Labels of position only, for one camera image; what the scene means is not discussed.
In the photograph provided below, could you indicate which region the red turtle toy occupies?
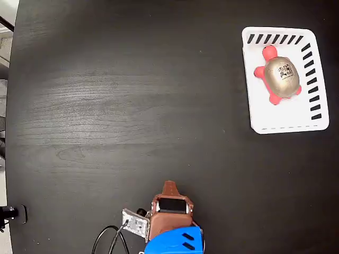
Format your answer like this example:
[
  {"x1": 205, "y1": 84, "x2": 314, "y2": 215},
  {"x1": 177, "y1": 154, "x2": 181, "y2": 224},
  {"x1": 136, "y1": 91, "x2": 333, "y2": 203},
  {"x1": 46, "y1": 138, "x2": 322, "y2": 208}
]
[{"x1": 253, "y1": 45, "x2": 302, "y2": 106}]

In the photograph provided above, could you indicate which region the white slotted plastic basket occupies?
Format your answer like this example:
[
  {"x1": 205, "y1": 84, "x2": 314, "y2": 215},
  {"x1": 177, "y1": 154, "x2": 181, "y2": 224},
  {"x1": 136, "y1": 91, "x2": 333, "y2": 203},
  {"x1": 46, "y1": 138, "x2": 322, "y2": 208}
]
[{"x1": 241, "y1": 26, "x2": 330, "y2": 135}]

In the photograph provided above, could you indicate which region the black table clamp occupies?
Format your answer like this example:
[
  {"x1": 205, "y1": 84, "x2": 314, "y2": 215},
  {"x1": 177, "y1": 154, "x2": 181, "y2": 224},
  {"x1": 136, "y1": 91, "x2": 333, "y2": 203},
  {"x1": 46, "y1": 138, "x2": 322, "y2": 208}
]
[{"x1": 0, "y1": 205, "x2": 29, "y2": 233}]

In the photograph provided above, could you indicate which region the black diagonal rod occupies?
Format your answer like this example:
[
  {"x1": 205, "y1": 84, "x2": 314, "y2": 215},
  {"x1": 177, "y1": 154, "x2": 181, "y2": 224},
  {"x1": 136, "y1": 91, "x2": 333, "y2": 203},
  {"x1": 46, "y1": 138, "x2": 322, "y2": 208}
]
[{"x1": 0, "y1": 15, "x2": 15, "y2": 32}]

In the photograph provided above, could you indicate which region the bare circuit board camera module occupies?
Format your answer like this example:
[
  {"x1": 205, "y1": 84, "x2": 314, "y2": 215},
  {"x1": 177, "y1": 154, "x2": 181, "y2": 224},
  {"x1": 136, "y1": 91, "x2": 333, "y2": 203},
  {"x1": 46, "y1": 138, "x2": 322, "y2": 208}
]
[{"x1": 121, "y1": 208, "x2": 151, "y2": 239}]

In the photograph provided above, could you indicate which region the black cable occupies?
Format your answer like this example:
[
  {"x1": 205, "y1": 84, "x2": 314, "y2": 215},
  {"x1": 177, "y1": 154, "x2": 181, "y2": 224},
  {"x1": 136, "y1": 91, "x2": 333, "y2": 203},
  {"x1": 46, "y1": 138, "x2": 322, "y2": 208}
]
[
  {"x1": 91, "y1": 224, "x2": 128, "y2": 254},
  {"x1": 109, "y1": 222, "x2": 131, "y2": 254}
]

